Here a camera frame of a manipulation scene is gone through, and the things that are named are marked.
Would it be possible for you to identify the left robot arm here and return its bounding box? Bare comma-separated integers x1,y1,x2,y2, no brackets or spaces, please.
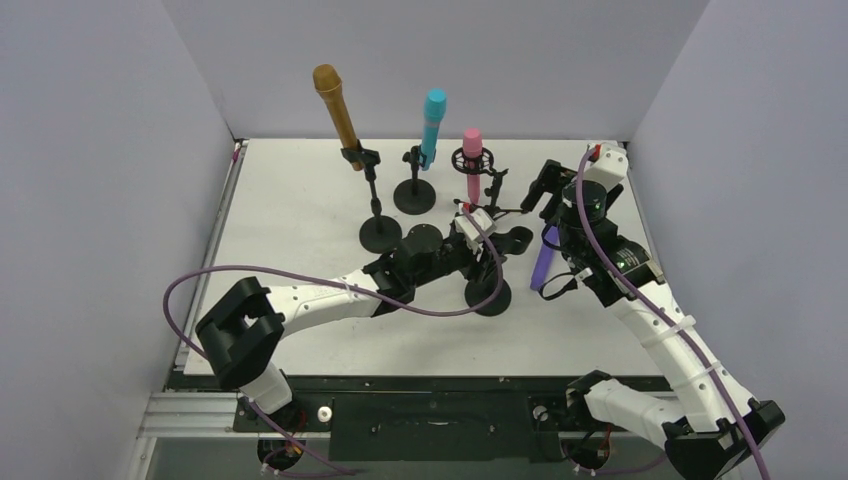
195,216,533,430

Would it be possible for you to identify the cyan mic black stand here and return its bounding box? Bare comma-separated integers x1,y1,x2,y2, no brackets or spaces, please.
393,146,436,215

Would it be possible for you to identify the aluminium frame rail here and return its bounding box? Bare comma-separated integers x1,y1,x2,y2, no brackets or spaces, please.
138,392,238,438

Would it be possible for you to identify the purple microphone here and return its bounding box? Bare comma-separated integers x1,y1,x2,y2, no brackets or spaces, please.
529,226,559,291

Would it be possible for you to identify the purple mic black stand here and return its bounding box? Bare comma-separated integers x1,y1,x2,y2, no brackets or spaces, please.
464,250,512,317

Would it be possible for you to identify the black tripod shock mount stand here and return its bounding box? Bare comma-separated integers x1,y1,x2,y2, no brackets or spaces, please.
451,147,525,220

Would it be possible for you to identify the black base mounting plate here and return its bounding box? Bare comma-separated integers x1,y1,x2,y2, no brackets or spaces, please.
165,372,700,465

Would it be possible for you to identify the cyan microphone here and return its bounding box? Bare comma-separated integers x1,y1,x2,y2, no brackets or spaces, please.
419,88,447,170

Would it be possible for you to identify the gold microphone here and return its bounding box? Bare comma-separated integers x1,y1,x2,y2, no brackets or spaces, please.
312,64,359,150

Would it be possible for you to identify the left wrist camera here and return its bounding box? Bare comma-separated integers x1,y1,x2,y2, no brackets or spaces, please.
453,204,496,254

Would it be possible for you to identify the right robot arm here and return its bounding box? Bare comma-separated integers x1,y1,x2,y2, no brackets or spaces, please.
521,160,785,479

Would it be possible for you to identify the gold mic black stand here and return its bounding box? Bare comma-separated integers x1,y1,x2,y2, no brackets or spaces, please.
341,143,402,254

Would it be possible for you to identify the pink microphone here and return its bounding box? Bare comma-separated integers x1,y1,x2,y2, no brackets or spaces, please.
462,128,483,204

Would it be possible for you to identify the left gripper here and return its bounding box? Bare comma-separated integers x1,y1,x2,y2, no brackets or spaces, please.
412,219,505,290

